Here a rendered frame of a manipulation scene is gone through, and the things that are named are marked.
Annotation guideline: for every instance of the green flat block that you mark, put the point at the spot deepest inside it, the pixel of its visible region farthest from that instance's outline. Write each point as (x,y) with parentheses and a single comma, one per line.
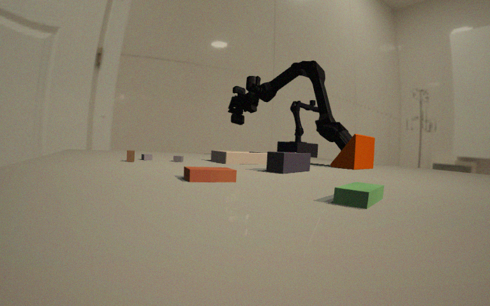
(358,194)

